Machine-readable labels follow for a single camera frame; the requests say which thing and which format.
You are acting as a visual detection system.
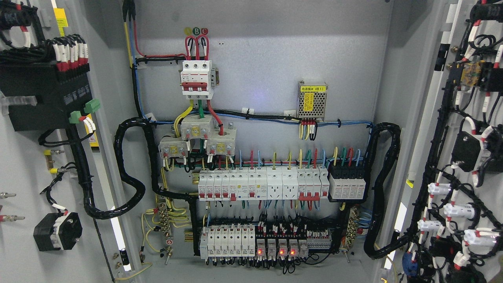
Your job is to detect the grey cabinet door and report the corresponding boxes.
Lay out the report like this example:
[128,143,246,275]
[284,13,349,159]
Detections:
[365,0,502,283]
[0,0,146,283]

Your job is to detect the grey current transformer group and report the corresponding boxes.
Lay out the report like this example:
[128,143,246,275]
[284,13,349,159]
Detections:
[159,114,237,161]

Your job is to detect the metal mesh power supply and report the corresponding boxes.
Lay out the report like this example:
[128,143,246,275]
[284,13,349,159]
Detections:
[297,81,327,121]

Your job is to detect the white breaker and socket row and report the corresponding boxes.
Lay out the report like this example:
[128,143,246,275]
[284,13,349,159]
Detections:
[198,166,329,201]

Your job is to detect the white red main breaker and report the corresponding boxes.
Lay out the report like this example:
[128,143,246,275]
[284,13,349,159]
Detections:
[181,60,216,100]

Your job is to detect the lower relay and breaker row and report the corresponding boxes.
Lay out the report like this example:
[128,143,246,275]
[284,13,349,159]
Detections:
[199,221,332,265]

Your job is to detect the black surge protector block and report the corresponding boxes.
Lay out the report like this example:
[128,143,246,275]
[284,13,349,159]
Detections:
[329,164,367,204]

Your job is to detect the brass ground terminal bar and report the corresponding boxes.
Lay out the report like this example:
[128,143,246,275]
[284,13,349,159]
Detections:
[156,196,174,265]

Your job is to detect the black digital power meter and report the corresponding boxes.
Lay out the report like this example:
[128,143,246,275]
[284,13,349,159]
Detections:
[0,62,101,131]

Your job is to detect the black left cable conduit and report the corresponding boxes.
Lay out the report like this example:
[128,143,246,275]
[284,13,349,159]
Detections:
[65,117,199,220]

